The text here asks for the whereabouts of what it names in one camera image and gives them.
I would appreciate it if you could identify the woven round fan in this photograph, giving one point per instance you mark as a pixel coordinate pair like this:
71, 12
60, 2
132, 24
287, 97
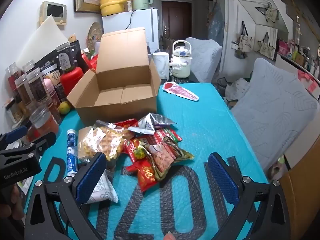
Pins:
93, 33

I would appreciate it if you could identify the blue bubble wrap roll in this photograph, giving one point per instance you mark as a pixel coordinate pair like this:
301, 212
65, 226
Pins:
215, 22

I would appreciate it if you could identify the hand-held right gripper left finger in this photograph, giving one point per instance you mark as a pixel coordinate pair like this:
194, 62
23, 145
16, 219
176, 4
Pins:
91, 177

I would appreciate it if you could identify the dark cereal packet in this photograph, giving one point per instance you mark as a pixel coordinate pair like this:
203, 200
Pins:
162, 157

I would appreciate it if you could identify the red printed bag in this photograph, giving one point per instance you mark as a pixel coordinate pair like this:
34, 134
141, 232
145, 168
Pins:
87, 61

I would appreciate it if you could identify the pink bottle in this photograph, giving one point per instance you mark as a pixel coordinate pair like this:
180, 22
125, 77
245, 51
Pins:
48, 86

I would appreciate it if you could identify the beige wall intercom panel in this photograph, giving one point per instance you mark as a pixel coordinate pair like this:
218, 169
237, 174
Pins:
53, 11

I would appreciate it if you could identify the beige tote bag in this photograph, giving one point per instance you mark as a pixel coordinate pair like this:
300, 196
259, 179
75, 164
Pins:
267, 46
243, 42

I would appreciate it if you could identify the silver foil snack packet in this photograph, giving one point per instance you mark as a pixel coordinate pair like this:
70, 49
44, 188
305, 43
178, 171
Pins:
147, 123

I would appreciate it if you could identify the person's left hand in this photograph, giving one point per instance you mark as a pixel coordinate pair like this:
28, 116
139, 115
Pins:
13, 202

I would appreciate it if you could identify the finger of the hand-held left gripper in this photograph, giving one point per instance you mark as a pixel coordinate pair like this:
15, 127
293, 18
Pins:
45, 140
16, 133

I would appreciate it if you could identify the person's right hand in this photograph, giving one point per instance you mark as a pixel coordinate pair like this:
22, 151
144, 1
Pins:
170, 237

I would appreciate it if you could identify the white fridge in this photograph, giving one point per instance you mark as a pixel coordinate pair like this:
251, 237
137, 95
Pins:
140, 20

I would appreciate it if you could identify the grey quilted covered chair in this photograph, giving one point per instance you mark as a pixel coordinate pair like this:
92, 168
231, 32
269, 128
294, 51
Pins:
205, 57
275, 105

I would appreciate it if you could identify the dark brown door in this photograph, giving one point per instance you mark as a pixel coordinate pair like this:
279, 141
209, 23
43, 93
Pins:
177, 17

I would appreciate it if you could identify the white paper towel roll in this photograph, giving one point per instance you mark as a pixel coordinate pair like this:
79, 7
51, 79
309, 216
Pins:
160, 63

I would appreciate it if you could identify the black snack bag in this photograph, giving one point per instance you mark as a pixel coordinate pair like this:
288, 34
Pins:
75, 52

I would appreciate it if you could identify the white triangular snack packet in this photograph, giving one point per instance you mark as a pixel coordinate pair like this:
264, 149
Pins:
105, 187

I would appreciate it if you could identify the white cartoon kettle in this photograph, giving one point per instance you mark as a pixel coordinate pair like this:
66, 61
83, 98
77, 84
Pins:
181, 65

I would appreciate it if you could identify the green fruit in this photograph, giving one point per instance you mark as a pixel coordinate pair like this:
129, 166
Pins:
64, 107

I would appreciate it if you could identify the brown cardboard box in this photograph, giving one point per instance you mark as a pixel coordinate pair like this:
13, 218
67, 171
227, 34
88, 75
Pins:
115, 112

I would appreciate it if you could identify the white foam board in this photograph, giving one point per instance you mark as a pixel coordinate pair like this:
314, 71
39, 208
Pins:
45, 37

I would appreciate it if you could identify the brown cardboard sheet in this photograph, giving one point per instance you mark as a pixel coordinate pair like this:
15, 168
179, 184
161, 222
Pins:
300, 192

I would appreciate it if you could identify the red plastic container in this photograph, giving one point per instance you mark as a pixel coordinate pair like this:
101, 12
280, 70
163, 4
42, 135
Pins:
71, 78

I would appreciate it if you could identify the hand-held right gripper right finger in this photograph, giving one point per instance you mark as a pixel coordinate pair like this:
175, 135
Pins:
222, 180

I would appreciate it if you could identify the yellow pot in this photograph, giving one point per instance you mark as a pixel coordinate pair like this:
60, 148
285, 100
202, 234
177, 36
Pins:
111, 5

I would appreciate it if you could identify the clear waffle packet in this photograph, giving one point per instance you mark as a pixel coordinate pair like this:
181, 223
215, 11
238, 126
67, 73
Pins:
100, 140

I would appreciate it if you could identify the group of clear food jars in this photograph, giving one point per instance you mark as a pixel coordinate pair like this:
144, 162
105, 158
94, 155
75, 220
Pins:
36, 85

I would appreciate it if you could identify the white plastic bag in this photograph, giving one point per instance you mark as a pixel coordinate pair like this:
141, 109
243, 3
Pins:
237, 90

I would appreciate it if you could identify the blue tablet tube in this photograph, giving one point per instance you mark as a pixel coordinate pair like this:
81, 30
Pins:
72, 152

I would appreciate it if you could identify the row of assorted bottles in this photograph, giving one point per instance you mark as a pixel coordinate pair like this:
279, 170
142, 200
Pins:
300, 52

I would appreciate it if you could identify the pink rose printed packet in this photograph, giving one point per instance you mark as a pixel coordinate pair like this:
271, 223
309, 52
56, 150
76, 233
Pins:
180, 91

